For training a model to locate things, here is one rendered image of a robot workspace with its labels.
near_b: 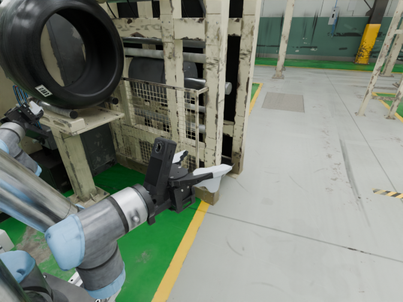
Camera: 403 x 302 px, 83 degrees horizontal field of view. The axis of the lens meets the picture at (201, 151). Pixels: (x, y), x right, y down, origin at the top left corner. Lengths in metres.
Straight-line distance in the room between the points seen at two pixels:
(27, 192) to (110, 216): 0.15
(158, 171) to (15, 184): 0.23
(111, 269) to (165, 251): 1.21
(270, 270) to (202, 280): 0.43
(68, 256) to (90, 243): 0.03
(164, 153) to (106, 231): 0.17
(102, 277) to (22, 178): 0.22
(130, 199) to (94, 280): 0.15
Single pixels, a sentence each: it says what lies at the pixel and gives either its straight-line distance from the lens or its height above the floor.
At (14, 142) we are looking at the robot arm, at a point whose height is 0.98.
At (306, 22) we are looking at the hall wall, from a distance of 10.09.
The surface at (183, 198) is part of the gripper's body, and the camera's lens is 0.50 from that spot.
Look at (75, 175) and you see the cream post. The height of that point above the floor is 0.30.
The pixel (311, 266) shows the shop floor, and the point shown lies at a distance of 1.75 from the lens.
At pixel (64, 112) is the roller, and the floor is 0.91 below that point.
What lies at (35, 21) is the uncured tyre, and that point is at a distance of 1.34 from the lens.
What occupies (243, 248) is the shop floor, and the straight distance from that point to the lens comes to 1.71.
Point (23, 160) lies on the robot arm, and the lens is 1.02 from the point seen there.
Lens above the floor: 1.36
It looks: 30 degrees down
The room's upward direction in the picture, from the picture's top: straight up
